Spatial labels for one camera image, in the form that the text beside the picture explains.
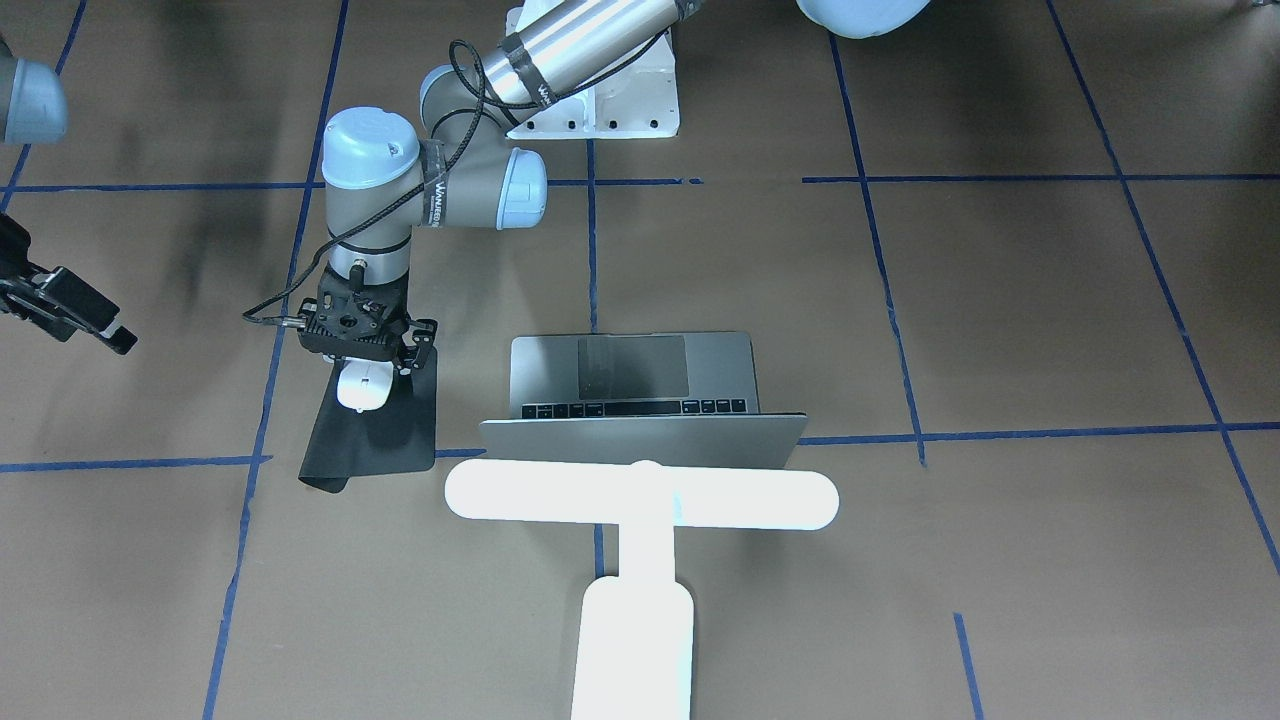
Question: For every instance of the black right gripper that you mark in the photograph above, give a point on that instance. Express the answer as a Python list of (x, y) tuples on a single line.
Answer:
[(22, 283)]

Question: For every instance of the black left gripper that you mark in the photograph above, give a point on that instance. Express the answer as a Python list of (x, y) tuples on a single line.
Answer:
[(421, 335)]

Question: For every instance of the white computer mouse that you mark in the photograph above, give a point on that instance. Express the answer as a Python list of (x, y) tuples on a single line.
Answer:
[(364, 385)]

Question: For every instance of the black mouse pad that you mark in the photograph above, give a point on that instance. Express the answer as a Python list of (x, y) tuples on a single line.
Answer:
[(399, 437)]

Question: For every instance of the grey laptop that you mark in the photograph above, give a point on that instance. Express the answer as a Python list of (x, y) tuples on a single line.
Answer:
[(677, 398)]

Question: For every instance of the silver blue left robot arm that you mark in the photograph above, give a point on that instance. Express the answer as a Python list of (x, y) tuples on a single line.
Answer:
[(382, 180)]

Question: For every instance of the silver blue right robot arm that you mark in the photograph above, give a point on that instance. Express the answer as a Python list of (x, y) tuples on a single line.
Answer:
[(34, 110)]

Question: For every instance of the white desk lamp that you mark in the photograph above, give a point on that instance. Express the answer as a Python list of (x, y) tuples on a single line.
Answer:
[(637, 628)]

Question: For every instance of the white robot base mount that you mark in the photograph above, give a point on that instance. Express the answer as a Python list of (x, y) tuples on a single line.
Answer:
[(610, 100)]

